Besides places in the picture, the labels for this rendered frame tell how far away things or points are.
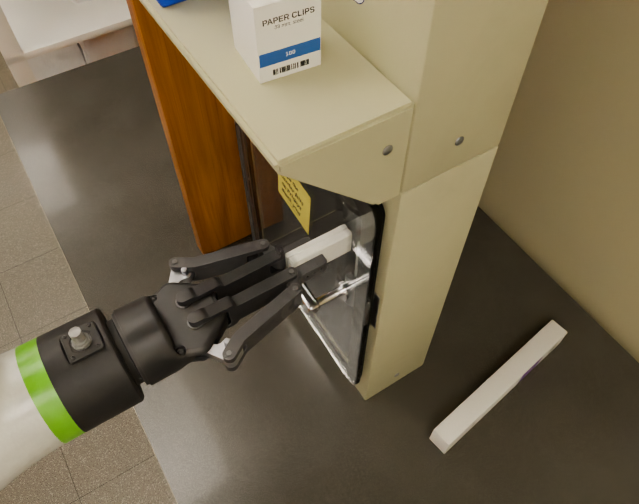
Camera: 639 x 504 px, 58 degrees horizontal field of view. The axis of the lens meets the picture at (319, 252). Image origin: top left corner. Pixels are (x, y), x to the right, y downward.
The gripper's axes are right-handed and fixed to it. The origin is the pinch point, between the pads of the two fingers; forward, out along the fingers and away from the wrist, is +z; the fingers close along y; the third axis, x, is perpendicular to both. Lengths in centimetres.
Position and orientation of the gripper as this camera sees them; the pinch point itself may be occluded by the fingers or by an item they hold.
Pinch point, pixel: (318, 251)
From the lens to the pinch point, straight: 58.1
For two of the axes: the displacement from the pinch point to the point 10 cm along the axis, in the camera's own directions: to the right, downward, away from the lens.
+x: 0.0, 5.8, 8.1
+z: 8.5, -4.4, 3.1
